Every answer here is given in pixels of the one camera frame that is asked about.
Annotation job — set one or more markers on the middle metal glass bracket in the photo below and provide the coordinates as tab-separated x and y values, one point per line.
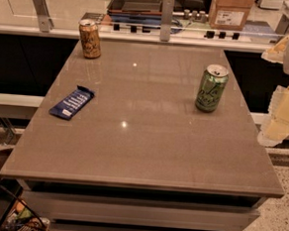
166	19

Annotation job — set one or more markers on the cardboard box with label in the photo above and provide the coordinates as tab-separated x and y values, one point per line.
229	14

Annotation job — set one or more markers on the orange soda can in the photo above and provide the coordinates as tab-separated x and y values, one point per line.
89	38

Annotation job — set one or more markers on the grey drawer cabinet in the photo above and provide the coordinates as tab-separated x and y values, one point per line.
80	212

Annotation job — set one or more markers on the snack bag in bin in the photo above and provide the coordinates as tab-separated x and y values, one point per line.
20	218

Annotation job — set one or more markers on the blue snack bar wrapper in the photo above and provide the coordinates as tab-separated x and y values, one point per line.
68	107

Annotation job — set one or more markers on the green soda can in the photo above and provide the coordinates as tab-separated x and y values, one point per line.
211	87

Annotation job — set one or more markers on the dark metal tray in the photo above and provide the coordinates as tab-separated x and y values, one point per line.
150	7

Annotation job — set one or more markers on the left metal glass bracket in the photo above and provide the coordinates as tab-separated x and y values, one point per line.
44	20

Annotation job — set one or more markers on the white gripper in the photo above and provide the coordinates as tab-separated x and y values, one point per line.
276	126

